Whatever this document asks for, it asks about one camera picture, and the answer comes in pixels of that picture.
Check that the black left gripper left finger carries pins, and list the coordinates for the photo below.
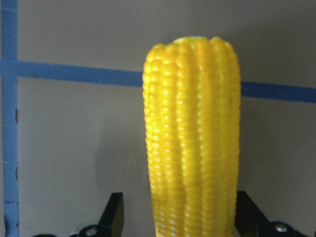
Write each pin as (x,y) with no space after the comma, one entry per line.
(110,223)

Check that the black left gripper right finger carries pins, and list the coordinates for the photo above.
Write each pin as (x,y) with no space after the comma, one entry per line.
(251,222)

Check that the yellow corn cob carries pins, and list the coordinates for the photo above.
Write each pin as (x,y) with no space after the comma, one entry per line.
(192,97)

